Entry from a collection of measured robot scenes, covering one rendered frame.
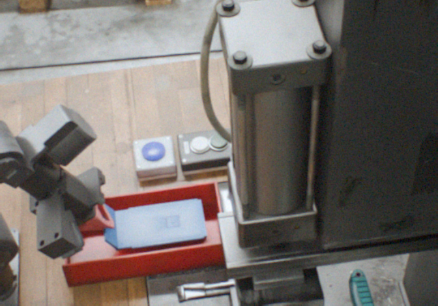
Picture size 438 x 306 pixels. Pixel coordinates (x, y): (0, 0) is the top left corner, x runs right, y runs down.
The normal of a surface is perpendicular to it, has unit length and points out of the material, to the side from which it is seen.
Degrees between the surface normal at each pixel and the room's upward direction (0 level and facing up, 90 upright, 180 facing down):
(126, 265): 90
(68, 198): 90
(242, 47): 0
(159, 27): 0
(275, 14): 0
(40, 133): 28
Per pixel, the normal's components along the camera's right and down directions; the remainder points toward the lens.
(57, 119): -0.44, -0.38
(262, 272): 0.14, 0.76
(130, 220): -0.04, -0.65
